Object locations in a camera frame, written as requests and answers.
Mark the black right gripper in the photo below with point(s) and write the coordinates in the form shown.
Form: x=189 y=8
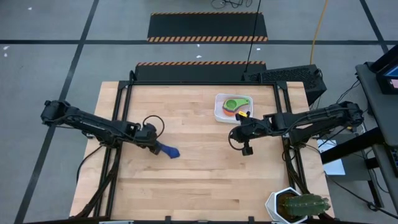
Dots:
x=256 y=127

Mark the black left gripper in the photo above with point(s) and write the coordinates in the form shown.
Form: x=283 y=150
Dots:
x=146 y=135

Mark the navy measuring cup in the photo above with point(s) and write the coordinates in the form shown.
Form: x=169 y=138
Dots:
x=171 y=152

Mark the white plastic basket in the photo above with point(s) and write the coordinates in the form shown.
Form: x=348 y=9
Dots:
x=219 y=118

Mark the green measuring cup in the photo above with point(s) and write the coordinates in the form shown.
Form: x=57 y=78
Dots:
x=231 y=103

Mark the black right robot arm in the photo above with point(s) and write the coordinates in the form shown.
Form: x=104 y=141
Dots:
x=311 y=119

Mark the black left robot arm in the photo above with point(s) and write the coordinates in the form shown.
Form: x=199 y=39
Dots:
x=90 y=123

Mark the yellow tape tag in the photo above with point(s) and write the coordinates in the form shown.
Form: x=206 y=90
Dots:
x=242 y=114

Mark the black hazard-striped floor ramp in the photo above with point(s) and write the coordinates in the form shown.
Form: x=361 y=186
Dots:
x=205 y=26
x=199 y=73

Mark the white hexagonal planter pot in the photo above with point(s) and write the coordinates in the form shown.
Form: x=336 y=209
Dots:
x=271 y=203

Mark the black perforated computer case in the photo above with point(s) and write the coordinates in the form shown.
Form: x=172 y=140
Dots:
x=298 y=77

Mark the green cactus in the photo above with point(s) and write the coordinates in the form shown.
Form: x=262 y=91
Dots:
x=306 y=205

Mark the white paper sheet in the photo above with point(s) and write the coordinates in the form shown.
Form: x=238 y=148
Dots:
x=335 y=168

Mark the black stand beam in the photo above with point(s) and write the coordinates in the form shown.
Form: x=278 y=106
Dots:
x=342 y=152

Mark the grey side desk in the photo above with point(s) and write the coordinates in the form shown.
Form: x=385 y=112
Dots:
x=381 y=112

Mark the black monitor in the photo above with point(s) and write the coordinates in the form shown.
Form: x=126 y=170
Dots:
x=381 y=81

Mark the black aluminium table frame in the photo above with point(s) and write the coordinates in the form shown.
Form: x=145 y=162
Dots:
x=199 y=83

